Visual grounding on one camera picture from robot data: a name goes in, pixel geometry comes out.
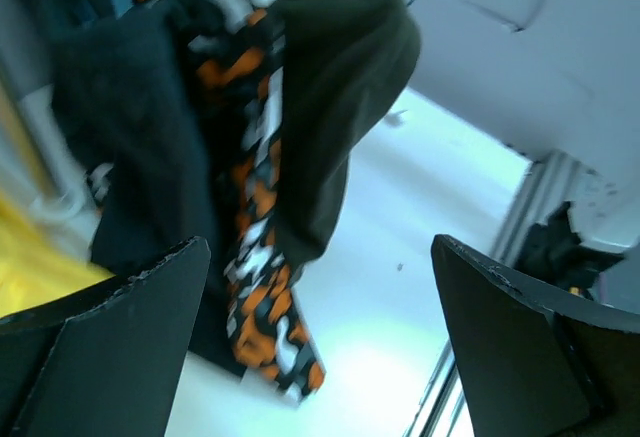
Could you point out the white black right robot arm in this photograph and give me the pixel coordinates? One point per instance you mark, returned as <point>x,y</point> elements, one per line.
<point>568,226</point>

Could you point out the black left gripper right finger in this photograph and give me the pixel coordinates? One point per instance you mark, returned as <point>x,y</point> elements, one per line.
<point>535,360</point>

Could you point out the orange camouflage shorts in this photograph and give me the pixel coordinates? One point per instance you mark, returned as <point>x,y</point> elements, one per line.
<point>265,207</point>

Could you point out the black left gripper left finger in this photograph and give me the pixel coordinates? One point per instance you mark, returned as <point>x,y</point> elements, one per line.
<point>104,361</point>

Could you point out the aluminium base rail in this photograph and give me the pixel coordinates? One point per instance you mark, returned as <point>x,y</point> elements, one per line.
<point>546,184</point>

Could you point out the olive grey shorts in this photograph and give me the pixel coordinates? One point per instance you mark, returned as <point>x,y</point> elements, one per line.
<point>345,64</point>

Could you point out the yellow shorts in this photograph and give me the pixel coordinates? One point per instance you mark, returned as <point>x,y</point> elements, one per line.
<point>33,271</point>

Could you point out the dark navy shorts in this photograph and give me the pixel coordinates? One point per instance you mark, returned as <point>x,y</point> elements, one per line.
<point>166,93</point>

